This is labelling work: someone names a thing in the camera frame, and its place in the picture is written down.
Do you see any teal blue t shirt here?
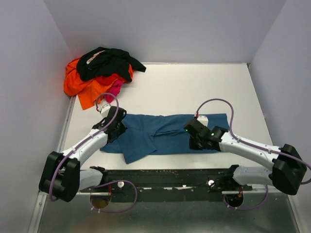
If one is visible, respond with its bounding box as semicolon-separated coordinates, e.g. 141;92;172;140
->
100;114;217;164

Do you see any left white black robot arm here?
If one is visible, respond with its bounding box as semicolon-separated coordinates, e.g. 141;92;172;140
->
38;106;127;202

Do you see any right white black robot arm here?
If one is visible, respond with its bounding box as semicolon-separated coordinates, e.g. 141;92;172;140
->
184;118;307;196

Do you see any magenta pink t shirt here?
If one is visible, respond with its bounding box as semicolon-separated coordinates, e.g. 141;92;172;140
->
104;80;123;103

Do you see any orange t shirt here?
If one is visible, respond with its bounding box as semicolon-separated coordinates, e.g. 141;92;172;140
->
64;59;134;110

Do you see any red t shirt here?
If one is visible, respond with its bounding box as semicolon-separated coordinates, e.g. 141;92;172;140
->
95;73;126;86

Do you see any black t shirt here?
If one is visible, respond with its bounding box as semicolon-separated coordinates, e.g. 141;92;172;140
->
76;47;146;82

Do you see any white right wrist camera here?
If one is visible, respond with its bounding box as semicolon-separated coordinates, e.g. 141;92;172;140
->
197;115;208;127

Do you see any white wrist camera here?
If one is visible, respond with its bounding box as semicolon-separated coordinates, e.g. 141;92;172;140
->
99;103;111;118
197;115;208;127

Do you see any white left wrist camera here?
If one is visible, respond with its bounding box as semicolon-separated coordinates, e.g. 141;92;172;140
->
99;103;111;118

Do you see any aluminium frame rail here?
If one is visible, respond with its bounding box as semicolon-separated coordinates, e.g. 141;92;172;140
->
37;173;297;196

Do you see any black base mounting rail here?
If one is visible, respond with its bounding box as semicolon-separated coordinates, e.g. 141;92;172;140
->
50;167;284;203

